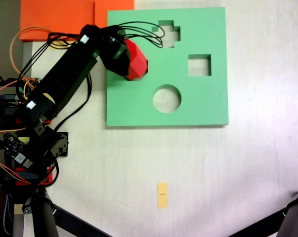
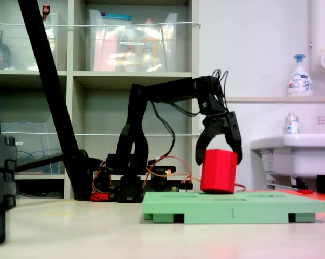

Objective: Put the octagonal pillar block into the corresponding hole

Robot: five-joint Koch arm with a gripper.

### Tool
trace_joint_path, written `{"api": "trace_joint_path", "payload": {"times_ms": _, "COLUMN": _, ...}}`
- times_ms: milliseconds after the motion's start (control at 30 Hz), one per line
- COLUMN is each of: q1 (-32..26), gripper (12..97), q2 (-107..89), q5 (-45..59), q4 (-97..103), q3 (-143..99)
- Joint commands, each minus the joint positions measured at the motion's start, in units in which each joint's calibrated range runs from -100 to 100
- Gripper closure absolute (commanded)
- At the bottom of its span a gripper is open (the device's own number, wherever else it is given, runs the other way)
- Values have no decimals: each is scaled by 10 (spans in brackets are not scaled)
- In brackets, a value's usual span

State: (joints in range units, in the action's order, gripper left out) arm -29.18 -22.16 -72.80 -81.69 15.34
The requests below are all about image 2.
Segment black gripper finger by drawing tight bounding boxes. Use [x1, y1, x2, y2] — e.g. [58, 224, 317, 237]
[224, 110, 243, 166]
[195, 121, 225, 166]

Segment red octagonal pillar block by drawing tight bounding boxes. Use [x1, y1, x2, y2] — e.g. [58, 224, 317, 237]
[200, 149, 238, 194]

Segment black clamp block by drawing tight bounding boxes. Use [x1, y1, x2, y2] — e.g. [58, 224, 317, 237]
[150, 165, 177, 194]

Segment small circuit board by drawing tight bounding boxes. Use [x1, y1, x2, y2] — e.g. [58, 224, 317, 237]
[172, 181, 195, 193]

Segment small silver capped bottle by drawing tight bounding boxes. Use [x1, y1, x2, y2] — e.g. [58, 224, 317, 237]
[283, 112, 300, 135]

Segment green shape sorter board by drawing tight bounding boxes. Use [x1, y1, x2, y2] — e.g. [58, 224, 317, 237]
[142, 190, 325, 225]

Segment beige shelf unit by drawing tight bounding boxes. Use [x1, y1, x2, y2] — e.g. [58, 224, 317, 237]
[0, 0, 201, 200]

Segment white sink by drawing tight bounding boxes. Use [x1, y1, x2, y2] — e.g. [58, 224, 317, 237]
[250, 133, 325, 179]

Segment white soap pump bottle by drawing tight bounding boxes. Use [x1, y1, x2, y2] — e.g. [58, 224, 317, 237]
[287, 53, 314, 97]

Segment clear storage bin with bottles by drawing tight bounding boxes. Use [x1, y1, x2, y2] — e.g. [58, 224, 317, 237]
[88, 9, 179, 73]

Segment black tripod brace bar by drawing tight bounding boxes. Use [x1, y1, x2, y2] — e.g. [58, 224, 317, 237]
[15, 153, 65, 173]

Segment black tripod leg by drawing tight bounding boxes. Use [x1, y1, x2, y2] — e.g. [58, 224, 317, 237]
[17, 0, 94, 202]

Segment black notched stack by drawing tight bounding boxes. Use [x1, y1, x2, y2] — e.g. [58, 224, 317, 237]
[0, 134, 17, 245]

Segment dark glass bottle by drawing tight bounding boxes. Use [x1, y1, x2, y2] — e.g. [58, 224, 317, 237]
[0, 29, 12, 70]

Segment thin black servo cable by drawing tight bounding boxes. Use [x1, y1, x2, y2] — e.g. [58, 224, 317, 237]
[151, 101, 204, 117]

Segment orange wire loop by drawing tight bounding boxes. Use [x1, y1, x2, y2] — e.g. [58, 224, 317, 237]
[93, 155, 246, 193]

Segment thin black gripper wires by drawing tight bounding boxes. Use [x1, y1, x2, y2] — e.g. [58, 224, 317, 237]
[212, 69, 230, 108]

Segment black sink bracket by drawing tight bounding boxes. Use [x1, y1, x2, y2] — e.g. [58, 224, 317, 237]
[291, 176, 310, 189]

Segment clear bin with blue cable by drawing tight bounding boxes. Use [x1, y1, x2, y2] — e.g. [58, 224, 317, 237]
[0, 122, 65, 175]

